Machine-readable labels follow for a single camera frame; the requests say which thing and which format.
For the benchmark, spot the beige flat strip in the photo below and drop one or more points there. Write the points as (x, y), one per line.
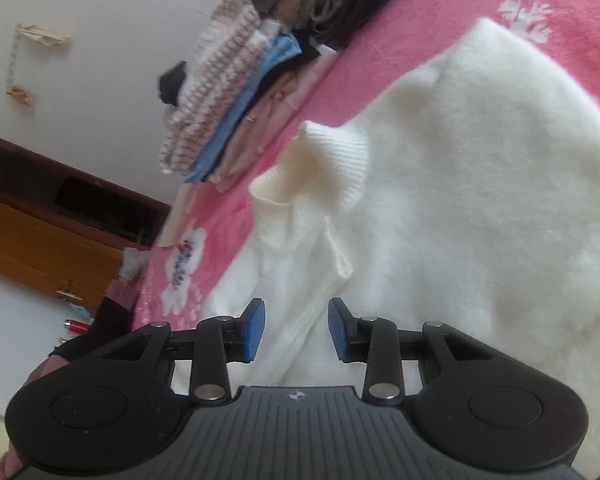
(175, 215)

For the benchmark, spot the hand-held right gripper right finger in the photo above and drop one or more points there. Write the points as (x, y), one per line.
(339, 330)

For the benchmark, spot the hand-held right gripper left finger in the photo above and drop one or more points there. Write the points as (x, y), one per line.
(254, 330)

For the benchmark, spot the dark brown door frame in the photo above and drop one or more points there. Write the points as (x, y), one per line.
(80, 180)

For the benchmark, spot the orange wooden door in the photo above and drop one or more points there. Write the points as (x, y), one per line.
(40, 250)

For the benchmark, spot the small black cloth item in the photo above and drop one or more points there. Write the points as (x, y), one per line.
(172, 85)

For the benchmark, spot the small white cloth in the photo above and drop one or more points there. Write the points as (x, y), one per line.
(132, 262)

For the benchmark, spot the red bottle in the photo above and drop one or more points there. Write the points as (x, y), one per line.
(76, 326)

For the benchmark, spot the pink floral blanket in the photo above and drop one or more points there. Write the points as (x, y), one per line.
(405, 20)

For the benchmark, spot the stack of light folded clothes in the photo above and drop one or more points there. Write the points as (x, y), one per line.
(230, 100)

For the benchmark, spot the white fuzzy sweater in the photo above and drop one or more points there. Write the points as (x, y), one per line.
(480, 185)

